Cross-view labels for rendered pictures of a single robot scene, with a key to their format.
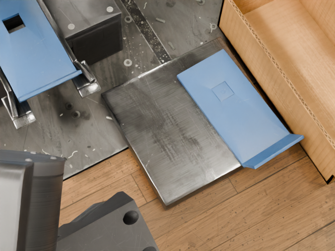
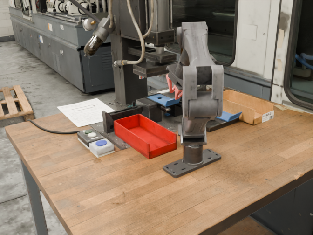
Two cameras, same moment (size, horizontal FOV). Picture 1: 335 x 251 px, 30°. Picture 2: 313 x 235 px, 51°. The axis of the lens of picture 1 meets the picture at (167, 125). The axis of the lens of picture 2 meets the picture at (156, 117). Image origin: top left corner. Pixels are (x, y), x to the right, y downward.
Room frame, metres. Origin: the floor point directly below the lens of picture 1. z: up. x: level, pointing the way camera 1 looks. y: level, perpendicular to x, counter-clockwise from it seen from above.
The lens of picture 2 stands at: (-0.96, 0.17, 1.46)
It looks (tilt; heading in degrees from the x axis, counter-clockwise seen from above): 23 degrees down; 1
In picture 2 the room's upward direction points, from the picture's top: 2 degrees counter-clockwise
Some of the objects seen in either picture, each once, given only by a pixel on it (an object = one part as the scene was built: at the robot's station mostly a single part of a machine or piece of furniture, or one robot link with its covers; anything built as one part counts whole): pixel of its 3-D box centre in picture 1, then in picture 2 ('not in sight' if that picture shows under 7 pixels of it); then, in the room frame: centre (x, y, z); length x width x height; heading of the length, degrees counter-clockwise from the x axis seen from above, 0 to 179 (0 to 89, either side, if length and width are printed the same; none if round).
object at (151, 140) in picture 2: not in sight; (143, 134); (0.13, 0.25, 0.93); 0.25 x 0.12 x 0.06; 35
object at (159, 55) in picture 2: not in sight; (147, 40); (0.43, 0.23, 1.22); 0.26 x 0.18 x 0.30; 35
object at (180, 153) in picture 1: (194, 119); (210, 118); (0.31, -0.03, 0.91); 0.17 x 0.16 x 0.02; 125
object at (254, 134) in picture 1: (238, 105); (222, 112); (0.32, -0.08, 0.93); 0.15 x 0.07 x 0.03; 39
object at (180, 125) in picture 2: not in sight; (192, 133); (-0.03, 0.08, 1.00); 0.09 x 0.06 x 0.06; 90
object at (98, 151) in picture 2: not in sight; (102, 150); (0.07, 0.39, 0.90); 0.07 x 0.07 x 0.06; 35
